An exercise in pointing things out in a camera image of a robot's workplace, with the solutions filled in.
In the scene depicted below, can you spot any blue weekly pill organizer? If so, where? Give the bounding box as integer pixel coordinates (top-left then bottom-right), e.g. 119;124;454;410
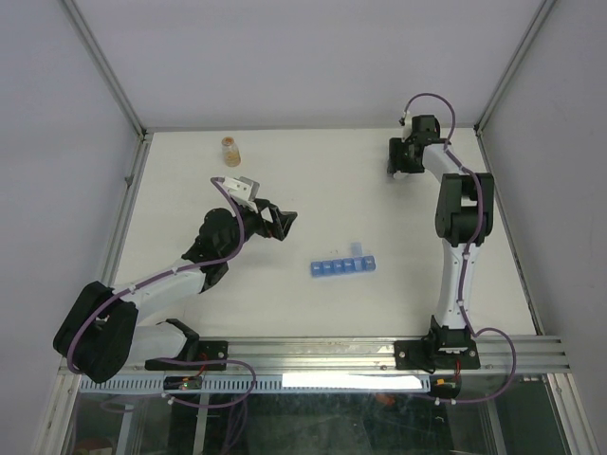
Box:
309;242;377;279

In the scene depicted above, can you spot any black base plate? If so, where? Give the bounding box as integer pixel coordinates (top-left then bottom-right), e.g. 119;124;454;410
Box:
394;339;481;373
144;339;229;372

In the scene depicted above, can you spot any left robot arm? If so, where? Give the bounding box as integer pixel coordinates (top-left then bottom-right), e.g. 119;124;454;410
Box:
53;199;298;383

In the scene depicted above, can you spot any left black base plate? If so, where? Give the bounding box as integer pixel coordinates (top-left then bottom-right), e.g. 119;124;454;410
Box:
144;339;229;372

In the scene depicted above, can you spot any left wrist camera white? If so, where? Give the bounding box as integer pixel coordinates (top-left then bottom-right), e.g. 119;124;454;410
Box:
211;176;260;206

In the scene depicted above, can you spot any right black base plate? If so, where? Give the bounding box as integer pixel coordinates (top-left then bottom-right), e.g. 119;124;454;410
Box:
394;339;481;373

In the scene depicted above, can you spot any slotted grey cable duct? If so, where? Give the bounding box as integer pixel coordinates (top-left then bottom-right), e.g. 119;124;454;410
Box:
80;373;431;394

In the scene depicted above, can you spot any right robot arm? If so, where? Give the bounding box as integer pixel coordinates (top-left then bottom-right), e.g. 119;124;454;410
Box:
387;115;494;373

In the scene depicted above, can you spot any white pill bottle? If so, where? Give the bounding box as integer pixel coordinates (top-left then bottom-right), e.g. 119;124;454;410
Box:
390;172;410;181

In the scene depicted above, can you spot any small status circuit board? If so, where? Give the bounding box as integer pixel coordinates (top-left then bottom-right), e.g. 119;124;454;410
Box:
163;375;204;391

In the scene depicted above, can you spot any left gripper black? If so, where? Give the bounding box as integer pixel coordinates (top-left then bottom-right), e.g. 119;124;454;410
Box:
221;198;296;260

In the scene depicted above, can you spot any amber pill bottle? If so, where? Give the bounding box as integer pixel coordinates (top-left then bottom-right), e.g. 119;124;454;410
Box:
221;136;241;167

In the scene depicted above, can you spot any aluminium mounting rail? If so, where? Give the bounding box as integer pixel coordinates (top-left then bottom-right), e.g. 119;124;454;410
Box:
61;335;568;375

